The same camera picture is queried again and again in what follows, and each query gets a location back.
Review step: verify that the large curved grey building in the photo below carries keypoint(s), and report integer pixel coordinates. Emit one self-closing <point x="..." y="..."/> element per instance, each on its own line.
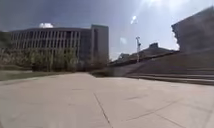
<point x="61" y="41"/>

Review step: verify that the low dark building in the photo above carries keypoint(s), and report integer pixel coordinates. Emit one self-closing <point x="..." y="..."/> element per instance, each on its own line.
<point x="150" y="52"/>

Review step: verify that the lamp post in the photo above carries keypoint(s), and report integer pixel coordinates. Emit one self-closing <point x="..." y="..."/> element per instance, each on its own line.
<point x="138" y="48"/>

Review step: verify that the pale stone slab plaza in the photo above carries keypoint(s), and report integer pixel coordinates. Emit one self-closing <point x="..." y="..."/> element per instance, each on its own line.
<point x="105" y="103"/>

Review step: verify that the wide stone steps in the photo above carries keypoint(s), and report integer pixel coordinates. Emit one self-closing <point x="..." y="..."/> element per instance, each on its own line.
<point x="181" y="66"/>

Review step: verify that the row of trees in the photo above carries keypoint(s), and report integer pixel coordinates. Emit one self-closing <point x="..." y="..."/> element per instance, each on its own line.
<point x="41" y="60"/>

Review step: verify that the dark angular building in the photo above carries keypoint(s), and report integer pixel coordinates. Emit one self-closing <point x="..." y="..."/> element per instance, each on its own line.
<point x="198" y="31"/>

